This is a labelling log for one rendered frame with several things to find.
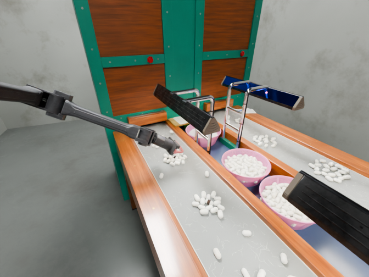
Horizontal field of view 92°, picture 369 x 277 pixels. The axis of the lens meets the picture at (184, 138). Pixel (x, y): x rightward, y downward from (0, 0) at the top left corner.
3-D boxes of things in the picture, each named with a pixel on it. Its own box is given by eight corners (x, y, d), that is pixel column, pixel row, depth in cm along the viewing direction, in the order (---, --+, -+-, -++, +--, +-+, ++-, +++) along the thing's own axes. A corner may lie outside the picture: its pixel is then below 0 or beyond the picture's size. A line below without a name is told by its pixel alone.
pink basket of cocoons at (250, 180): (256, 199, 89) (260, 186, 85) (211, 175, 105) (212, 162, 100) (273, 172, 107) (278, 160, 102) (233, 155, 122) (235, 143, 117)
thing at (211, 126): (204, 136, 71) (205, 119, 68) (152, 95, 119) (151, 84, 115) (220, 131, 74) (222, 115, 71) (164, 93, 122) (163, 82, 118)
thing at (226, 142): (237, 154, 122) (249, 89, 100) (219, 141, 138) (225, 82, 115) (257, 147, 130) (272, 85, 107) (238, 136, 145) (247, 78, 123)
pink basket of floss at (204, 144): (216, 153, 125) (217, 141, 120) (180, 145, 132) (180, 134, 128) (222, 135, 146) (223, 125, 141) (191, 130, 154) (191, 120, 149)
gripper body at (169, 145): (171, 137, 99) (161, 132, 94) (179, 145, 91) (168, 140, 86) (165, 147, 100) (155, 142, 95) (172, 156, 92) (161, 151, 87)
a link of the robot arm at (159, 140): (151, 144, 85) (157, 133, 85) (146, 140, 90) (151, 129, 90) (163, 149, 89) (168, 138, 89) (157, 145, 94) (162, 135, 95)
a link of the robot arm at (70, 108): (42, 114, 70) (51, 88, 70) (49, 114, 76) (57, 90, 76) (146, 149, 83) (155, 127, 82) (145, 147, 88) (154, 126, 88)
